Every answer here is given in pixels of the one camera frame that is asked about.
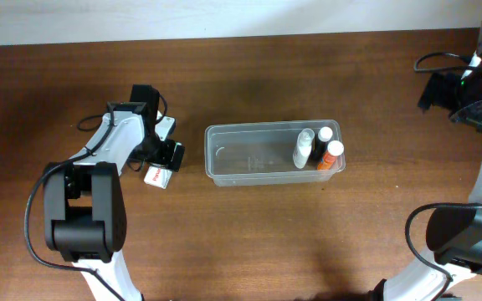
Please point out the orange Redoxon tube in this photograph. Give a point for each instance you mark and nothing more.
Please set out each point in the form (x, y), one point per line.
(334, 149)

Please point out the dark bottle white cap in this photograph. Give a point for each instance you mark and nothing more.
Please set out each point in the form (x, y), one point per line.
(322, 138)

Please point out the white calamine lotion bottle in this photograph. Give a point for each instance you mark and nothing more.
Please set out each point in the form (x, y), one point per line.
(303, 147)

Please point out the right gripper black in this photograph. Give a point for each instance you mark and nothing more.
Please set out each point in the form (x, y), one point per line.
(430, 94)

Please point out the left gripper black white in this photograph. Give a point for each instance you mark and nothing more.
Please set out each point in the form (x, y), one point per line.
(173, 155)

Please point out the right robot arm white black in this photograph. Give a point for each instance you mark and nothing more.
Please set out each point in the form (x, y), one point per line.
(445, 238)

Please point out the white Panadol box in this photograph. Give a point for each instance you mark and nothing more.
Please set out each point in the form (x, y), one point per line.
(158, 177)

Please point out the clear plastic container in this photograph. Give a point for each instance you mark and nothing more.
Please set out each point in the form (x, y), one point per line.
(255, 154)

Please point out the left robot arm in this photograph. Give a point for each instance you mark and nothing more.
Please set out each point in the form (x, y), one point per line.
(84, 211)

